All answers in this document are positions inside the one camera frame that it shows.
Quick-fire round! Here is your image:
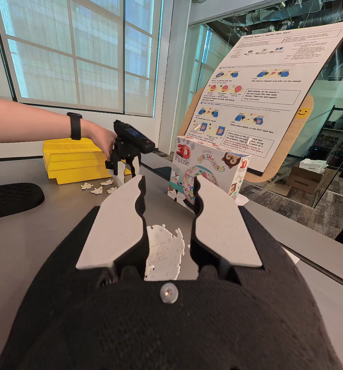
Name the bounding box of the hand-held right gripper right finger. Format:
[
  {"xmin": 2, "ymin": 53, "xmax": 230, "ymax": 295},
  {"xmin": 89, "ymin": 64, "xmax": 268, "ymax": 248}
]
[{"xmin": 190, "ymin": 175, "xmax": 263, "ymax": 279}]

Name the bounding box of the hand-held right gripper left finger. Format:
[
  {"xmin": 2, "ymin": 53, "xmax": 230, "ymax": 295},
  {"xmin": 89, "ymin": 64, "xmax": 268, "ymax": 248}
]
[{"xmin": 75, "ymin": 175, "xmax": 150, "ymax": 279}]

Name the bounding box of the pile of white puzzle pieces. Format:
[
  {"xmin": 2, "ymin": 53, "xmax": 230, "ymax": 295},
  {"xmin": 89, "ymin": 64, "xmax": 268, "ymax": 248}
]
[{"xmin": 80, "ymin": 179, "xmax": 118, "ymax": 195}]

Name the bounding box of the partly built puzzle ball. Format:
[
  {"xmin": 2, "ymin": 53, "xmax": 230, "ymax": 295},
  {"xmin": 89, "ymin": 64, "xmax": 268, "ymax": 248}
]
[{"xmin": 144, "ymin": 224, "xmax": 186, "ymax": 281}]

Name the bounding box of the person's left forearm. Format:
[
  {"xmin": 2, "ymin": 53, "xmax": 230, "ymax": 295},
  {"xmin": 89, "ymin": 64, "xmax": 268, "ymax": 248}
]
[{"xmin": 0, "ymin": 96, "xmax": 74, "ymax": 143}]

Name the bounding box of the colourful puzzle box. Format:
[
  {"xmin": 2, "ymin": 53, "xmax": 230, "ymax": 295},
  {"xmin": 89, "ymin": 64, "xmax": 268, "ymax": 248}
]
[{"xmin": 167, "ymin": 135, "xmax": 251, "ymax": 214}]

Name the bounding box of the person's left hand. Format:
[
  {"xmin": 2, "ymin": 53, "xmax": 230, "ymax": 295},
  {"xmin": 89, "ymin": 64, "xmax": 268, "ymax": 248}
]
[{"xmin": 82, "ymin": 120, "xmax": 118, "ymax": 165}]

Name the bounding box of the yellow plastic bin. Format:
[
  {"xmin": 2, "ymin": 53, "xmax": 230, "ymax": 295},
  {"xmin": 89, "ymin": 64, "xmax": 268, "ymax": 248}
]
[{"xmin": 43, "ymin": 138, "xmax": 131, "ymax": 185}]

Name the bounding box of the black wristband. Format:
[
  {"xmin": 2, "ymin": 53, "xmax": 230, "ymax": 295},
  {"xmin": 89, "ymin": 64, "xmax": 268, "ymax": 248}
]
[{"xmin": 67, "ymin": 112, "xmax": 83, "ymax": 140}]

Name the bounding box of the cardboard box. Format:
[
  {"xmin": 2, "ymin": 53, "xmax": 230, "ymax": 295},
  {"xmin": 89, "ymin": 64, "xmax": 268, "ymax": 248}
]
[{"xmin": 286, "ymin": 166, "xmax": 324, "ymax": 194}]

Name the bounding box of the large glass window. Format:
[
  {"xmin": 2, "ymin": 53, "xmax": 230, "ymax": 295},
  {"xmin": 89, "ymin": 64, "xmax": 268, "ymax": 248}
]
[{"xmin": 0, "ymin": 0, "xmax": 163, "ymax": 117}]

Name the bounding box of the white flat box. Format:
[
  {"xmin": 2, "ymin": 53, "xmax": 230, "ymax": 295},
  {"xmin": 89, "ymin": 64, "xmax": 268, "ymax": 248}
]
[{"xmin": 299, "ymin": 158, "xmax": 328, "ymax": 174}]

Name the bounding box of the printed instruction poster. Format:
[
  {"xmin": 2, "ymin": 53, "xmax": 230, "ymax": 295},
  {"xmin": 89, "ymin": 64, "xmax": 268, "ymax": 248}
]
[{"xmin": 189, "ymin": 20, "xmax": 343, "ymax": 175}]

